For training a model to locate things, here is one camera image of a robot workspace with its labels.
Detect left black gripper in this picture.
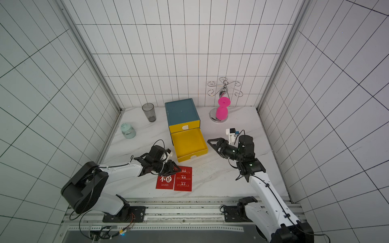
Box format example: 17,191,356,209
152,159,181,177

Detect red postcard white characters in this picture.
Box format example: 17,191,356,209
156,175,175,190

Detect red postcard stimulate text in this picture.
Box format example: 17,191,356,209
174,166,192,192

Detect yellow drawer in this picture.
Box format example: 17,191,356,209
171,128,208,163
169,119,201,134

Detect teal drawer cabinet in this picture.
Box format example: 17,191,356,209
165,98,200,126

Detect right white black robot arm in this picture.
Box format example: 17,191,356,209
207,135,315,243

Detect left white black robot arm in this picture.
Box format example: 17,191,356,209
61,145,182,222

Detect pink hourglass cup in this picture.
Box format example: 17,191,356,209
215,97,231,120

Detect mint green jar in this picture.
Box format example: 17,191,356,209
120,123,136,139

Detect chrome cup rack stand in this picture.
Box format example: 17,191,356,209
207,77,243,123

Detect grey translucent cup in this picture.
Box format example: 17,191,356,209
142,103,156,123

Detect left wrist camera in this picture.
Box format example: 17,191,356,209
165,149,174,160

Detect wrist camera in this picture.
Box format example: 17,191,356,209
226,128,240,145
165,149,174,160

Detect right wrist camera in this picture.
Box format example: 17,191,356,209
226,128,240,145

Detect aluminium mounting rail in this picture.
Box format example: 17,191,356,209
62,197,249,231

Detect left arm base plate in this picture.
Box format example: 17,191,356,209
102,205,146,223

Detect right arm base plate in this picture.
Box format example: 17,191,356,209
220,196,258,222

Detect left base cable bundle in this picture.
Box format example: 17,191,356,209
77,209,137,241

